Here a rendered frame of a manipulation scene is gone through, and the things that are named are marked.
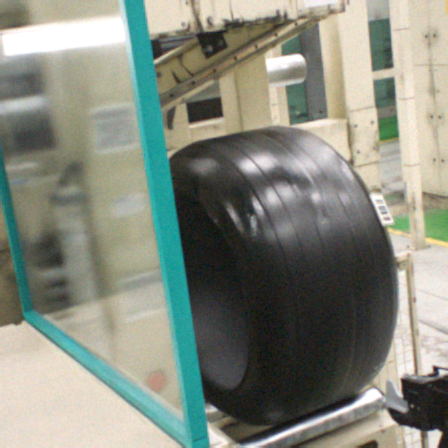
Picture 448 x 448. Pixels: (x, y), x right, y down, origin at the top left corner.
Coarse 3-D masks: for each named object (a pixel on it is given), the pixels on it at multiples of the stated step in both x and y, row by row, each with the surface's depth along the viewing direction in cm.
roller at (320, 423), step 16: (352, 400) 166; (368, 400) 167; (304, 416) 162; (320, 416) 162; (336, 416) 163; (352, 416) 165; (272, 432) 158; (288, 432) 158; (304, 432) 160; (320, 432) 162
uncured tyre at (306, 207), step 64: (192, 192) 154; (256, 192) 145; (320, 192) 148; (192, 256) 191; (256, 256) 142; (320, 256) 143; (384, 256) 149; (192, 320) 189; (256, 320) 145; (320, 320) 143; (384, 320) 150; (256, 384) 150; (320, 384) 150
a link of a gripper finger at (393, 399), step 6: (390, 384) 142; (390, 390) 142; (396, 390) 141; (384, 396) 148; (390, 396) 143; (396, 396) 141; (402, 396) 140; (384, 402) 144; (390, 402) 143; (396, 402) 142; (402, 402) 140; (396, 408) 141; (402, 408) 140
